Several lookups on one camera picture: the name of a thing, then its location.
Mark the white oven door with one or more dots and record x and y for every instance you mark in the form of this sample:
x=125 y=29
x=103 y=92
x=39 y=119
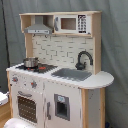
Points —
x=28 y=106

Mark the black toy faucet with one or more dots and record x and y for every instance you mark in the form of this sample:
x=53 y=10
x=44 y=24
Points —
x=81 y=64

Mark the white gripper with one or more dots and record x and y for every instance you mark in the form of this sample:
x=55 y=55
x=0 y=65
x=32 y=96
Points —
x=3 y=98

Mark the left red stove knob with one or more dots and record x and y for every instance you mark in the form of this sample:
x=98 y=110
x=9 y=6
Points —
x=15 y=79

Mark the wooden toy kitchen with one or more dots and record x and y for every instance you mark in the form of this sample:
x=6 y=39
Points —
x=86 y=98

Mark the grey toy sink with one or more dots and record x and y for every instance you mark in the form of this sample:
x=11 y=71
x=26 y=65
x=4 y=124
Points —
x=72 y=74

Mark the grey ice dispenser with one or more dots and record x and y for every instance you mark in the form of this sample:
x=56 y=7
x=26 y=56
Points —
x=62 y=107

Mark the grey cabinet door handle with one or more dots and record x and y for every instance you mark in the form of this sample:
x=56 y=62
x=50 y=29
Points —
x=48 y=111

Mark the white toy microwave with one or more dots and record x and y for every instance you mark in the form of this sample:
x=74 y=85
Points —
x=72 y=24

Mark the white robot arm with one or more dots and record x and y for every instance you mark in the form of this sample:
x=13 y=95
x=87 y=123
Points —
x=5 y=121

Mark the red stove knob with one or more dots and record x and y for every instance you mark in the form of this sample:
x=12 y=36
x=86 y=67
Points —
x=33 y=84
x=15 y=79

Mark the grey range hood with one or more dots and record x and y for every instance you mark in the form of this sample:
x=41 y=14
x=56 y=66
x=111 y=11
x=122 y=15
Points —
x=39 y=27

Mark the right red stove knob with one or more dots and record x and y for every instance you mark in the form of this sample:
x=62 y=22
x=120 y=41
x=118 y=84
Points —
x=33 y=84

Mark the silver toy pot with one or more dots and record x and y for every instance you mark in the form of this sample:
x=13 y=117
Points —
x=30 y=62

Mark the black toy stovetop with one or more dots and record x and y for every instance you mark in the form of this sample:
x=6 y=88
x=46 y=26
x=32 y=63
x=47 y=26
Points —
x=40 y=68

